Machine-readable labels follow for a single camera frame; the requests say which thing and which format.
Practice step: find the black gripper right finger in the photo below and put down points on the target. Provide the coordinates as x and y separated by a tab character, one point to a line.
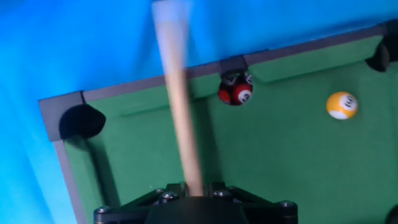
264	213

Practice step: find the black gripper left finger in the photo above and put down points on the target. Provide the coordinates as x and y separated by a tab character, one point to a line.
124	211

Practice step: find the wooden pool cue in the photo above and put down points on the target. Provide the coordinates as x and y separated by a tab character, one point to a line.
182	109

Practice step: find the mini green pool table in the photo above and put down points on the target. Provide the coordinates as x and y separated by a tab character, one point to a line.
280	161

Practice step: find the yellow striped nine ball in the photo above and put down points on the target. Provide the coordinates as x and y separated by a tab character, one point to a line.
339	104

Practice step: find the dark pool ball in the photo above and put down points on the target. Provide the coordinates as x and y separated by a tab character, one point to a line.
229	79

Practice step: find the blue mountain print cloth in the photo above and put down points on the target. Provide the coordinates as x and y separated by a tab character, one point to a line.
77	46

